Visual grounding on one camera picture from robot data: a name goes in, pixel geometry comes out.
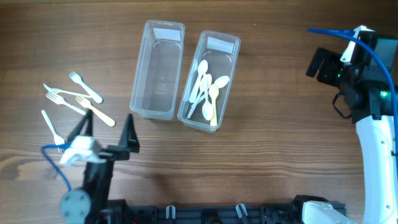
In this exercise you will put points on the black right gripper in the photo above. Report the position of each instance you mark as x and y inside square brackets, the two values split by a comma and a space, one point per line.
[328, 70]

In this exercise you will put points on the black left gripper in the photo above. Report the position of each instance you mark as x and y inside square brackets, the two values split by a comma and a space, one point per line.
[109, 152]

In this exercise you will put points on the yellow plastic fork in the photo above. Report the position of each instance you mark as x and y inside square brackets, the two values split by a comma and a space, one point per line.
[87, 104]

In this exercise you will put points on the long white plastic fork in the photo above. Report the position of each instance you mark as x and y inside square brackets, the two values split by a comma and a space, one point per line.
[58, 140]

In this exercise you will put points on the thin white plastic fork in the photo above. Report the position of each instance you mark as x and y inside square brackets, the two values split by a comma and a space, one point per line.
[56, 91]

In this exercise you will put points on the white plastic spoon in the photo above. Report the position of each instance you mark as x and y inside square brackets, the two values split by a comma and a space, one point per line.
[199, 93]
[207, 108]

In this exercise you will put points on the white spoon thin handle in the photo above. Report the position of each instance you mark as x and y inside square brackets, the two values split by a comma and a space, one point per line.
[220, 82]

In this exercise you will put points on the yellow plastic spoon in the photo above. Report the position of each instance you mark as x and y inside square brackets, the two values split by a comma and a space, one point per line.
[213, 93]

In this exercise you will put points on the white spoon wide handle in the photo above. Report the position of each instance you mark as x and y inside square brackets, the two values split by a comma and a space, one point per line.
[202, 68]

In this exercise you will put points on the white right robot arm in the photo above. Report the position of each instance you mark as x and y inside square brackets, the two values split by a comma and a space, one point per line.
[363, 76]

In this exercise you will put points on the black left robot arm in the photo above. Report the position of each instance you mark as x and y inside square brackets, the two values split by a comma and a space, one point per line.
[90, 203]

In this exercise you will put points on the left clear plastic container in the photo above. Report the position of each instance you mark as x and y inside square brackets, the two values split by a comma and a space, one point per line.
[156, 81]

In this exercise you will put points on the clear plastic container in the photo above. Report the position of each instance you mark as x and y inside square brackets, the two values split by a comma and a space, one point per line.
[156, 81]
[221, 52]

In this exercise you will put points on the right clear plastic container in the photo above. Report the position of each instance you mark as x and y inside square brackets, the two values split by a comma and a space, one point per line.
[221, 52]

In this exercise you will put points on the short white plastic fork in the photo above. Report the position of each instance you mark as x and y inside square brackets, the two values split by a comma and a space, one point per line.
[78, 79]

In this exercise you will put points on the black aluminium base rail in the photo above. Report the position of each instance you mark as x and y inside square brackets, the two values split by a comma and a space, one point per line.
[260, 214]

